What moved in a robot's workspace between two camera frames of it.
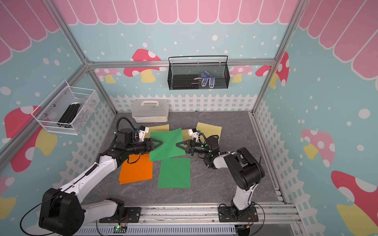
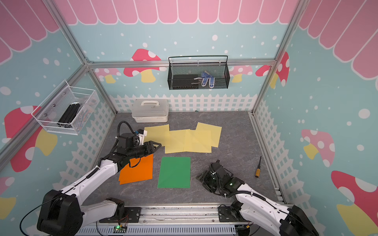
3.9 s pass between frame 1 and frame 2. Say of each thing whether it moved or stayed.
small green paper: moved
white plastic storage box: stayed
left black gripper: stayed
